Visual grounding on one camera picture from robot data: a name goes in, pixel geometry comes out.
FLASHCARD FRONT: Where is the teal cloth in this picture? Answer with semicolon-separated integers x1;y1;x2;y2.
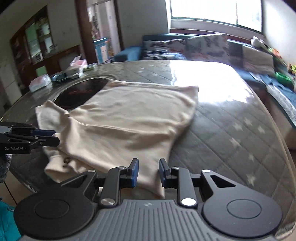
0;201;21;241

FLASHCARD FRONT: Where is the butterfly print cushion upright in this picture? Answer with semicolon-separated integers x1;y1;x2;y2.
187;33;230;65

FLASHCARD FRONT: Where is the butterfly print cushion lying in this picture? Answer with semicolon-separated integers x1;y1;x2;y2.
142;39;187;60

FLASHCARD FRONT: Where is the blue corner sofa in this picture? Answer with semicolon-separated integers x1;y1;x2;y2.
111;33;295;126

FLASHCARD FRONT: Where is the grey quilted star table cover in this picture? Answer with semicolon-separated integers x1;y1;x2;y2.
0;59;296;237

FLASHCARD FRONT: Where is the grey plain cushion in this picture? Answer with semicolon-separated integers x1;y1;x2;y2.
242;45;275;77

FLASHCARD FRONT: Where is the colourful plush toys pile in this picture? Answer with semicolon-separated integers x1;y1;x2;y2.
287;64;296;75

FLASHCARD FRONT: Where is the white tissue pack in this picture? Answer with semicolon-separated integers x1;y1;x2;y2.
29;74;51;92

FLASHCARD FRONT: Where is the dark wooden cabinet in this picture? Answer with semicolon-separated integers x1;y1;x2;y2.
10;6;81;94

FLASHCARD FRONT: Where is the round black induction cooktop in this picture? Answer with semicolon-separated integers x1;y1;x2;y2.
53;78;109;110

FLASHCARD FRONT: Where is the green plastic bowl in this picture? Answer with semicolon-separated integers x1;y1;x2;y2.
275;72;293;86

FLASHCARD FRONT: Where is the white plush toy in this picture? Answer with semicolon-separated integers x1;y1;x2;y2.
250;36;266;48

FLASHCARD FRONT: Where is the cream white sweater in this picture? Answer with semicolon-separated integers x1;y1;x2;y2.
35;80;199;198

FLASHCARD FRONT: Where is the pink tissue box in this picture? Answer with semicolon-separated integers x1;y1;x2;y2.
70;55;88;69

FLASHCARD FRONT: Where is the blue white small cabinet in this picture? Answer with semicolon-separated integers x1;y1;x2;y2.
93;37;109;64

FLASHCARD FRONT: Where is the window with green frame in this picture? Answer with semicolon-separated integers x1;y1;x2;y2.
170;0;262;32

